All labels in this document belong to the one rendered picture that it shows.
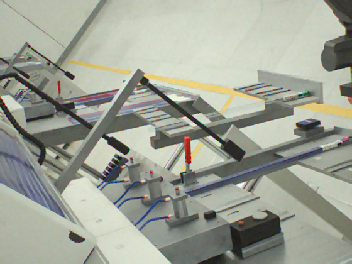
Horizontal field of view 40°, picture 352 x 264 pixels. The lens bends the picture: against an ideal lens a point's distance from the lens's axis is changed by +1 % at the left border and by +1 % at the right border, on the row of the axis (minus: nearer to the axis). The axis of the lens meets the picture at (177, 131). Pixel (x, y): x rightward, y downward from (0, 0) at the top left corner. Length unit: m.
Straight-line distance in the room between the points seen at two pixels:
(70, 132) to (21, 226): 1.40
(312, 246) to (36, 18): 7.89
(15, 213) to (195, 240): 0.38
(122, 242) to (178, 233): 0.09
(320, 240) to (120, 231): 0.32
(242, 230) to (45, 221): 0.41
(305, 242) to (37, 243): 0.49
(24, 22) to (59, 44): 0.64
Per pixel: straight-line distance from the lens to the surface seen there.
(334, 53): 1.19
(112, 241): 0.74
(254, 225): 0.79
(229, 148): 0.85
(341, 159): 1.16
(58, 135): 1.81
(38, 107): 2.11
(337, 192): 2.27
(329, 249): 0.80
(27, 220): 0.43
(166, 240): 0.75
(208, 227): 0.76
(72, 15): 8.61
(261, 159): 1.22
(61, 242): 0.44
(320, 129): 1.32
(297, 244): 0.82
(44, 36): 8.51
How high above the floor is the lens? 1.58
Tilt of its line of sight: 26 degrees down
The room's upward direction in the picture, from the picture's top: 53 degrees counter-clockwise
